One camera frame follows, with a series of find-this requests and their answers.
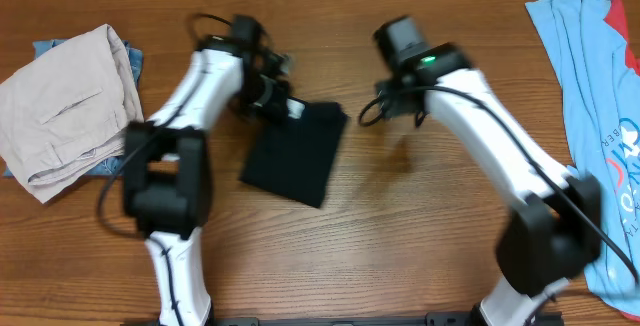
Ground black shirt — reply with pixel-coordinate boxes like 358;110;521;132
240;98;349;208

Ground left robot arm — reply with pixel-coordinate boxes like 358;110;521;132
121;15;290;325

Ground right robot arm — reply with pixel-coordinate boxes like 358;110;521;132
373;16;602;325

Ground blue folded jeans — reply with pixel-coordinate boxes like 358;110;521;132
19;39;143;176

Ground light blue t-shirt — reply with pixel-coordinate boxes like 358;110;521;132
524;0;640;317

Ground beige folded trousers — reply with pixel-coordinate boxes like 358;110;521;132
1;24;144;203

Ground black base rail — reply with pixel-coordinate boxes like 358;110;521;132
122;309;565;326

